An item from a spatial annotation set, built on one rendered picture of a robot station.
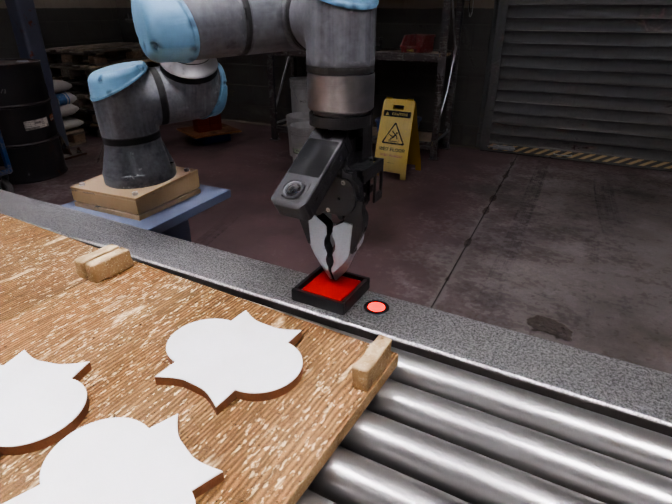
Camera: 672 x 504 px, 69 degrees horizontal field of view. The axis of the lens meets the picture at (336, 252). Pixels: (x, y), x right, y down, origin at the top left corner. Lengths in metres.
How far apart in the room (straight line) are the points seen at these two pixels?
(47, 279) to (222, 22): 0.40
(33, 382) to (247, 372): 0.19
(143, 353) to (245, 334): 0.10
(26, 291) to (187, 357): 0.28
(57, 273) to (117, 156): 0.41
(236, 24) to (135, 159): 0.57
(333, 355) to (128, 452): 0.21
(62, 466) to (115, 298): 0.26
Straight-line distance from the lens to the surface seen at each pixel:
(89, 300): 0.67
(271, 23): 0.60
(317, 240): 0.62
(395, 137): 4.04
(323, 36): 0.54
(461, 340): 0.58
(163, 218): 1.06
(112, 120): 1.09
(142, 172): 1.09
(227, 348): 0.51
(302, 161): 0.55
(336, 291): 0.63
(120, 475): 0.42
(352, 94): 0.54
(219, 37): 0.58
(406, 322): 0.60
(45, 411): 0.50
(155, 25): 0.56
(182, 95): 1.10
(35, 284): 0.74
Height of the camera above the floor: 1.25
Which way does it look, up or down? 27 degrees down
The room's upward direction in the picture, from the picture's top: straight up
